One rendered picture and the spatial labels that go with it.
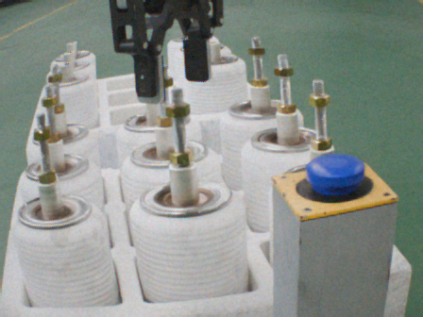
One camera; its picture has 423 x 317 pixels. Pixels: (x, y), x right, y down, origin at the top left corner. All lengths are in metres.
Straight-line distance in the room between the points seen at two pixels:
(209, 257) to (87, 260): 0.10
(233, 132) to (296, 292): 0.42
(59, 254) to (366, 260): 0.26
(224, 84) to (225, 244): 0.55
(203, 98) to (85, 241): 0.58
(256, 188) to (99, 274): 0.21
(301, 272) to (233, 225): 0.18
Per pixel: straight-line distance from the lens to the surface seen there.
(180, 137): 0.61
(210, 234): 0.59
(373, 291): 0.47
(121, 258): 0.70
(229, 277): 0.62
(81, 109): 1.12
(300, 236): 0.43
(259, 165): 0.73
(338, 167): 0.45
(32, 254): 0.60
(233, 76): 1.13
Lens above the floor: 0.48
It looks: 19 degrees down
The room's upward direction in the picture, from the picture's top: 4 degrees counter-clockwise
